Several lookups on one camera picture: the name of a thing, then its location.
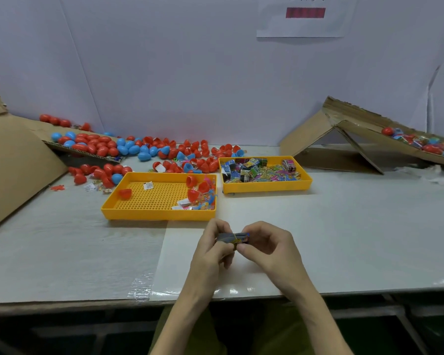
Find person's right hand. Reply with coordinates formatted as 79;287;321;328
237;221;314;302

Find crumpled clear plastic bag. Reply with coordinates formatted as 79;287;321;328
394;164;444;186

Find large brown cardboard box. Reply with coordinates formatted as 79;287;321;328
0;83;125;235

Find pile of colourful toy packets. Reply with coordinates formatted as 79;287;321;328
221;158;301;184

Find pile of red blue capsules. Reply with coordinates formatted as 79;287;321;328
39;114;245;189

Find folded brown cardboard ramp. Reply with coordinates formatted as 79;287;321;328
280;96;444;175

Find white paper sign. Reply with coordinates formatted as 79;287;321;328
256;0;360;38

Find pile of colourful small toys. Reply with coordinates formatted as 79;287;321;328
190;177;217;211

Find person's left forearm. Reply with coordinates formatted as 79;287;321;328
149;287;208;355

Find person's green clothing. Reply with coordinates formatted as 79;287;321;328
148;301;319;355

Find person's right forearm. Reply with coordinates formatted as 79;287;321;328
287;284;354;355

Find person's left hand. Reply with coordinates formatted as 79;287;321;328
182;219;235;298

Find clear adhesive tape strip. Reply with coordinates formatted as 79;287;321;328
128;271;155;303

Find heap of filled capsules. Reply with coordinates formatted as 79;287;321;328
381;126;444;160

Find yellow tray with packets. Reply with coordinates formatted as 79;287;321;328
218;155;313;195

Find yellow perforated plastic tray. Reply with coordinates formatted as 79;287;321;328
101;172;218;221

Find dark metal table frame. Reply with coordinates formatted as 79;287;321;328
0;294;444;355

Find small dark toy packet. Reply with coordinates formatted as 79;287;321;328
217;232;251;249

